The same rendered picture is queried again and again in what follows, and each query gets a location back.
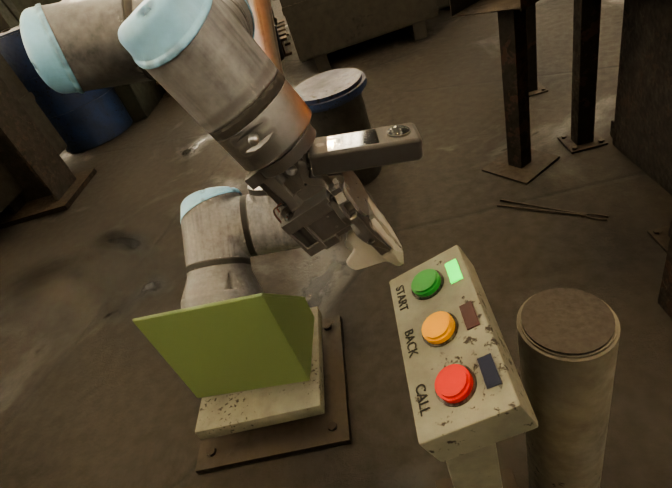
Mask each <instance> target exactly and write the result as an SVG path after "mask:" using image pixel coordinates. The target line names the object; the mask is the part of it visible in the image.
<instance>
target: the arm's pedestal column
mask: <svg viewBox="0 0 672 488"><path fill-rule="evenodd" d="M322 343H323V371H324V400H325V413H324V414H321V415H317V416H312V417H307V418H303V419H298V420H293V421H289V422H284V423H279V424H275V425H270V426H265V427H261V428H256V429H251V430H247V431H242V432H238V433H233V434H228V435H224V436H219V437H214V438H210V439H205V440H201V444H200V449H199V454H198V459H197V464H196V470H195V472H196V473H197V474H199V475H200V474H205V473H209V472H214V471H219V470H224V469H229V468H234V467H239V466H244V465H249V464H253V463H258V462H263V461H268V460H273V459H278V458H283V457H288V456H293V455H298V454H302V453H307V452H312V451H317V450H322V449H327V448H332V447H337V446H342V445H346V444H351V443H352V440H351V428H350V416H349V404H348V391H347V379H346V367H345V355H344V343H343V330H342V319H341V316H340V315H337V316H333V317H329V318H325V319H322Z"/></svg>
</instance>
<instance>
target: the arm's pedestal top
mask: <svg viewBox="0 0 672 488"><path fill-rule="evenodd" d="M310 309H311V311H312V313H313V315H314V318H315V320H314V333H313V346H312V359H311V372H310V381H304V382H297V383H291V384H285V385H278V386H272V387H266V388H259V389H253V390H247V391H240V392H234V393H228V394H221V395H215V396H209V397H202V399H201V404H200V409H199V414H198V419H197V424H196V428H195V433H196V435H197V436H198V437H199V438H200V439H201V440H205V439H210V438H214V437H219V436H224V435H228V434H233V433H238V432H242V431H247V430H251V429H256V428H261V427H265V426H270V425H275V424H279V423H284V422H289V421H293V420H298V419H303V418H307V417H312V416H317V415H321V414H324V413H325V400H324V371H323V343H322V315H321V312H320V310H319V308H318V307H317V306H316V307H312V308H310Z"/></svg>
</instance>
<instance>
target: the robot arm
mask: <svg viewBox="0 0 672 488"><path fill-rule="evenodd" d="M20 33H21V37H22V41H23V44H24V47H25V50H26V52H27V55H28V57H29V59H30V61H31V63H32V64H33V66H34V68H35V70H36V71H37V73H38V74H39V76H40V77H41V78H42V80H43V81H44V82H45V83H46V84H47V85H48V86H49V87H50V88H52V89H53V90H55V91H56V92H59V93H62V94H68V93H77V92H78V93H81V94H84V93H85V91H89V90H96V89H102V88H108V87H115V86H121V85H127V84H133V83H140V82H146V81H152V80H156V81H157V82H158V83H159V84H160V85H161V86H162V87H163V88H164V89H165V90H166V91H167V92H168V93H169V94H170V95H171V96H172V97H173V98H174V99H175V100H176V101H177V102H178V103H179V104H180V105H181V106H182V107H183V108H184V109H185V110H186V111H187V112H188V113H189V114H190V115H191V116H192V117H193V118H194V119H195V120H196V121H197V122H198V123H199V124H200V125H201V126H202V127H203V128H204V129H205V130H206V131H207V132H208V133H209V134H210V135H211V136H212V137H213V138H214V139H215V140H216V141H217V142H218V143H219V144H220V145H221V146H222V147H223V148H224V149H225V150H226V151H227V152H228V153H229V154H230V155H231V156H232V157H233V158H234V159H235V160H236V161H237V162H238V163H239V164H240V165H241V166H242V167H243V168H244V169H245V170H246V171H248V173H249V174H248V175H247V176H246V177H245V180H244V181H245V182H246V183H247V184H248V186H247V187H248V192H249V194H247V195H242V194H241V192H240V191H239V190H238V189H237V188H234V187H232V188H230V187H228V186H219V187H211V188H206V189H204V190H199V191H196V192H194V193H192V194H190V195H189V196H187V197H186V198H185V199H184V200H183V201H182V203H181V208H180V209H181V218H180V224H181V229H182V238H183V247H184V256H185V265H186V274H187V280H186V284H185V288H184V291H183V295H182V299H181V309H184V308H189V307H194V306H199V305H204V304H209V303H214V302H219V301H224V300H229V299H234V298H239V297H244V296H249V295H253V294H258V293H264V292H263V289H262V287H261V286H260V284H259V282H258V280H257V278H256V276H255V275H254V273H253V271H252V268H251V261H250V257H252V256H257V255H263V254H269V253H275V252H281V251H286V250H292V249H298V248H302V249H303V250H304V251H305V252H306V253H308V254H309V255H310V256H313V255H315V254H316V253H318V252H320V251H322V250H323V249H326V250H327V249H329V248H330V247H332V246H334V245H335V244H337V243H339V242H340V236H341V235H343V234H345V233H346V232H348V233H347V239H346V241H345V245H346V247H347V248H348V249H349V250H351V251H352V253H351V254H350V256H349V257H348V259H347V261H346V262H347V265H348V266H349V267H350V268H351V269H354V270H359V269H362V268H366V267H369V266H372V265H375V264H378V263H381V262H385V261H386V262H390V263H392V264H394V265H396V266H401V265H402V264H404V257H403V250H402V246H401V244H400V242H399V240H398V238H397V237H396V235H395V233H394V231H393V230H392V228H391V226H390V225H389V223H388V222H387V220H386V219H385V216H384V214H383V213H382V211H381V210H380V208H379V207H378V205H377V204H376V202H375V201H374V199H373V198H372V196H371V195H370V194H369V192H368V191H367V190H366V188H365V187H364V186H363V185H362V183H361V182H360V180H359V178H358V177H357V176H356V174H355V173H354V172H353V171H354V170H360V169H366V168H373V167H379V166H385V165H392V164H398V163H404V162H411V161H417V160H420V159H421V158H422V157H423V141H422V138H421V136H420V134H419V132H418V130H417V128H416V126H415V124H413V123H404V124H398V125H391V126H385V127H379V128H373V129H367V130H361V131H354V132H348V133H342V134H336V135H330V136H323V137H317V138H315V137H316V130H315V129H314V128H313V127H312V126H311V124H310V120H311V116H312V111H311V109H310V108H309V107H308V106H307V104H306V103H305V102H304V101H303V99H302V98H301V97H300V96H299V95H298V93H297V92H296V91H295V90H294V88H293V87H292V86H291V85H290V84H289V82H288V81H287V80H286V79H285V77H284V75H283V69H282V64H281V58H280V52H279V47H278V41H277V36H276V30H275V25H274V19H273V14H272V8H271V2H270V0H62V1H61V2H57V3H53V4H47V5H41V4H40V3H39V4H36V5H35V6H34V7H30V8H26V9H25V10H24V11H23V12H22V13H21V16H20ZM308 149H309V150H308ZM308 153H309V156H308ZM309 160H310V161H309Z"/></svg>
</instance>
